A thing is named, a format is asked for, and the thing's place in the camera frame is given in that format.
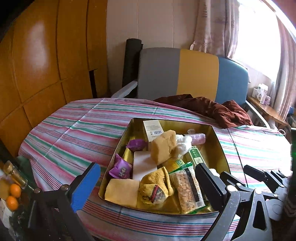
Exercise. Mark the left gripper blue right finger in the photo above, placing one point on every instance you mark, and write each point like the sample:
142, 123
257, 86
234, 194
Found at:
213, 186

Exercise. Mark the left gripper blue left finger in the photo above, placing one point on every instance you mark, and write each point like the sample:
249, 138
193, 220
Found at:
82, 186

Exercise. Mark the cereal snack bar packet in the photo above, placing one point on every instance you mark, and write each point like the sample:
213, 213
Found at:
189, 193

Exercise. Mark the yellow sock with label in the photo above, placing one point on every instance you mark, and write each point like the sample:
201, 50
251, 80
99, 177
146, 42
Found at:
155, 187

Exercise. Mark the yellow sponge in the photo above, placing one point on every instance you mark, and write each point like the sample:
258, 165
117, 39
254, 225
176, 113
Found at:
163, 146

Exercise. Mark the white melamine sponge block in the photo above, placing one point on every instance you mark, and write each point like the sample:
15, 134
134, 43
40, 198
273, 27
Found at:
142, 164

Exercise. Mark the purple snack packet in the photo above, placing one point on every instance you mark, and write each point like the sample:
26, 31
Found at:
121, 168
136, 145

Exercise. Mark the cream cardboard box with barcode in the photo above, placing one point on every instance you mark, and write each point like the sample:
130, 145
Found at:
153, 129

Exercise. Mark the cream knitted sock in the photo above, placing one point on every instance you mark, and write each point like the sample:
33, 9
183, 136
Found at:
183, 145

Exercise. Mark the green tea box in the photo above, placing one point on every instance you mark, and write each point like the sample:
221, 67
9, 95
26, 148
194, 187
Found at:
194, 156

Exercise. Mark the flat yellow sponge cloth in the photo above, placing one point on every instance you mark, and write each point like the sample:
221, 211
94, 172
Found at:
122, 192

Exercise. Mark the striped bed sheet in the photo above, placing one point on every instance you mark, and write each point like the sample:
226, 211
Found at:
84, 131

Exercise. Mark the pink tube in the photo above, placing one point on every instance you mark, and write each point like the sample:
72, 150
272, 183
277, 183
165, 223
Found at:
197, 138

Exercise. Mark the orange fruit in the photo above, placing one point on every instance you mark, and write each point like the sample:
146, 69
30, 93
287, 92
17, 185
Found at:
12, 203
15, 190

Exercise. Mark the wooden bedside table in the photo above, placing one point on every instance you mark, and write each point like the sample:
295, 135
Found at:
267, 112

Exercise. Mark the gold metal tin box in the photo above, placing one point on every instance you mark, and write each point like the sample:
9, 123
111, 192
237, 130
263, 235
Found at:
211, 151

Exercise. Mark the glass bottle gold cap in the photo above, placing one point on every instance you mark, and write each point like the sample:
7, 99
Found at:
15, 174

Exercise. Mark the rust red blanket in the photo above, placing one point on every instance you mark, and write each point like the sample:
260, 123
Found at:
227, 115

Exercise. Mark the purple tissue box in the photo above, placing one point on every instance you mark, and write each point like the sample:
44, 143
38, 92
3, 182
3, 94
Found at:
267, 100

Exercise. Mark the white product box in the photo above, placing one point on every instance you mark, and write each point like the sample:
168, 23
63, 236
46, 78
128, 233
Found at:
260, 93

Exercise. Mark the grey yellow blue headboard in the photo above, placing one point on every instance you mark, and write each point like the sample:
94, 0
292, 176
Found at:
166, 72

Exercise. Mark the black rolled mat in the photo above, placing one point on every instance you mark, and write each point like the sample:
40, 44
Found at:
133, 48

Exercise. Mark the wooden wardrobe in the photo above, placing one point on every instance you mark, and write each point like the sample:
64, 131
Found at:
53, 53

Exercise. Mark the pink curtain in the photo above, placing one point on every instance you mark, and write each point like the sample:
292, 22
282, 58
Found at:
217, 27

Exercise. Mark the grey metal bed rail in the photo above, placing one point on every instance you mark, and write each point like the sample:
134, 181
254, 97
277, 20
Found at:
251, 108

